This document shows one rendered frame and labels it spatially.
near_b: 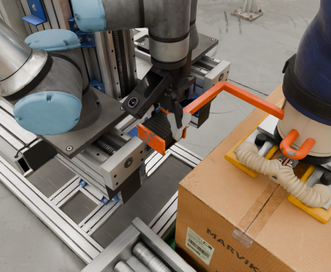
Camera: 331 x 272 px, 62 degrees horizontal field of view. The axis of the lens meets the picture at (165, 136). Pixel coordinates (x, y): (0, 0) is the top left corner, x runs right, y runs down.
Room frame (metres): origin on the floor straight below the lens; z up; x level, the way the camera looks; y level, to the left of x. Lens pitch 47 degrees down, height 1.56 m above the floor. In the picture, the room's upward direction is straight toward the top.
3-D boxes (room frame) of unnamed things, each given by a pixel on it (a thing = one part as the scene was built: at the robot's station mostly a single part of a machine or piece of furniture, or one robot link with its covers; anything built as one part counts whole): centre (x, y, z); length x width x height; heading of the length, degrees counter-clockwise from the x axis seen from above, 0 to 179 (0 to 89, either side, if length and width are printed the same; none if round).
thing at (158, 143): (0.47, 0.01, 1.07); 0.09 x 0.08 x 0.05; 47
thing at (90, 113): (0.57, 0.26, 1.09); 0.15 x 0.15 x 0.10
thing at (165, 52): (0.48, 0.00, 1.30); 0.08 x 0.08 x 0.05
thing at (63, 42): (0.57, 0.25, 1.20); 0.13 x 0.12 x 0.14; 9
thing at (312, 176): (0.44, -0.46, 0.97); 0.34 x 0.10 x 0.05; 137
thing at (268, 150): (0.57, -0.32, 0.97); 0.34 x 0.10 x 0.05; 137
